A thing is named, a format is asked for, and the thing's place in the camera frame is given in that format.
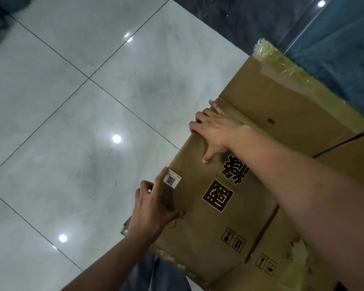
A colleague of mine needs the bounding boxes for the small printed brown carton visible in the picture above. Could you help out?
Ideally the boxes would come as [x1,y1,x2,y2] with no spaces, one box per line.
[121,38,364,291]

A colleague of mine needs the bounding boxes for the teal fabric chair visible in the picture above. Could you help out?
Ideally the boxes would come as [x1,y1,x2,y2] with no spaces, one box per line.
[285,0,364,140]

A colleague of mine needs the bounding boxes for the person's right forearm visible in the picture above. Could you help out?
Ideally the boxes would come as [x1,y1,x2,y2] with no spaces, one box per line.
[233,127,364,291]

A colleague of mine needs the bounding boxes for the person's grey trouser legs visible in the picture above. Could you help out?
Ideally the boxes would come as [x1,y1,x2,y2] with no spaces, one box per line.
[121,251,194,291]

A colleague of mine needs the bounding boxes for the person's left hand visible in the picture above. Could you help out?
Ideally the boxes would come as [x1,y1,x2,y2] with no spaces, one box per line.
[127,167,186,243]

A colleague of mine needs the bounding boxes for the person's left forearm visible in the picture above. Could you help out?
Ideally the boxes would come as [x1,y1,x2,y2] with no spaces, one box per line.
[61,230,152,291]

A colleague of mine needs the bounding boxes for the person's right hand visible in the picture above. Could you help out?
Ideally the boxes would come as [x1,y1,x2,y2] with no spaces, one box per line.
[189,100,251,164]

